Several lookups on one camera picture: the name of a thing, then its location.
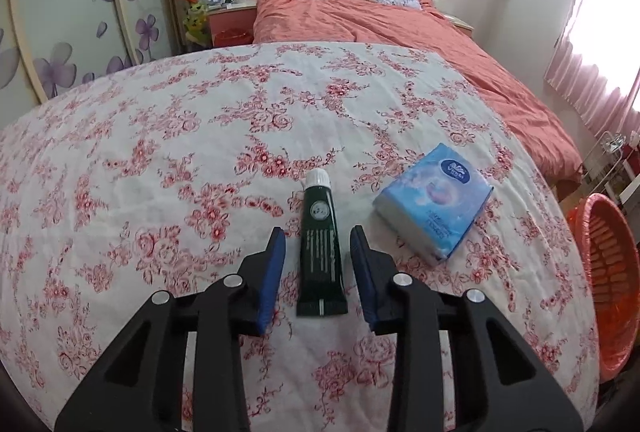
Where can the wardrobe with purple flowers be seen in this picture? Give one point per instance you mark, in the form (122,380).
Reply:
(65,12)

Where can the red floral bedsheet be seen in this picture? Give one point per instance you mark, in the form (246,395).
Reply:
(150,162)

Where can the wooden bedside table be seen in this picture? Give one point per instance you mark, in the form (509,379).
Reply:
(457,23)

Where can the coral duvet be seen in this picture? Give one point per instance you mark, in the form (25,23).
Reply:
(375,22)

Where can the orange plastic basket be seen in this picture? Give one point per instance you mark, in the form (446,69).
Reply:
(610,262)

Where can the pink curtain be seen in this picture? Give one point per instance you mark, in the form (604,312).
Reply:
(595,37)

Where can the blue tissue pack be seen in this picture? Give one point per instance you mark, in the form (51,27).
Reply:
(435,192)

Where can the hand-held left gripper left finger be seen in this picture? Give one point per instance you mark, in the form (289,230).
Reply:
(272,282)

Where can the dark green tube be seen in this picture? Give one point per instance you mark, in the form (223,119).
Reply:
(320,252)

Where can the pink nightstand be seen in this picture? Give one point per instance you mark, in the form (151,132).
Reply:
(230,20)

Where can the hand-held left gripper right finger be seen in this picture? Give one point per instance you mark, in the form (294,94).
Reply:
(362,282)

